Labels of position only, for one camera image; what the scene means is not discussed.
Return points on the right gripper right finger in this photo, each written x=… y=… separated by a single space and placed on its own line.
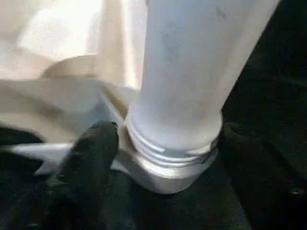
x=263 y=187

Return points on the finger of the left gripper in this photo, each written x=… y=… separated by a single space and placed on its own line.
x=19 y=135

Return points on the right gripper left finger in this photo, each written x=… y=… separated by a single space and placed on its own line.
x=84 y=182

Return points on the white plastic table top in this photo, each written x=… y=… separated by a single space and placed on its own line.
x=60 y=100

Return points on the white plastic table leg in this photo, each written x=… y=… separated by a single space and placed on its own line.
x=182 y=72

